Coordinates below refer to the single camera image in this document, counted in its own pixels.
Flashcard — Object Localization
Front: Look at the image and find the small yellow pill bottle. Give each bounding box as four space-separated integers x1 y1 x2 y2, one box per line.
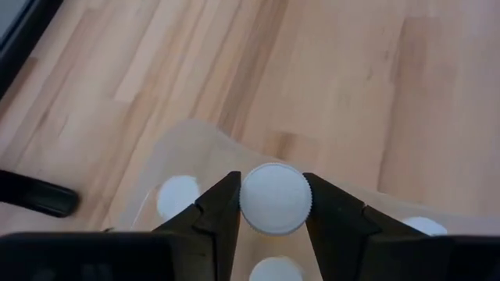
402 216 448 237
156 175 201 220
248 255 305 281

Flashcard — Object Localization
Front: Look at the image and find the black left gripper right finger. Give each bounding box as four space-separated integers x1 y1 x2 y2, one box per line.
302 172 427 281

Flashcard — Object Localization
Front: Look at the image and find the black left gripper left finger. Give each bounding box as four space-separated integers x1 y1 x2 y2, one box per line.
154 170 242 281

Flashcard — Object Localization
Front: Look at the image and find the clear plastic bin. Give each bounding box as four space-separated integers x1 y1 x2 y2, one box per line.
102 118 500 281

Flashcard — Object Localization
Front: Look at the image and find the small orange pill bottle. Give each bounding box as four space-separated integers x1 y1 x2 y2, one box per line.
238 162 313 239

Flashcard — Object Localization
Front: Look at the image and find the black bar bracket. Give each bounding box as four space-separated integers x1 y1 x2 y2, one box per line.
0 168 80 219

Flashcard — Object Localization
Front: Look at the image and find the black aluminium table frame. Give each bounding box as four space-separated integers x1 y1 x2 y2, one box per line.
0 0 64 98

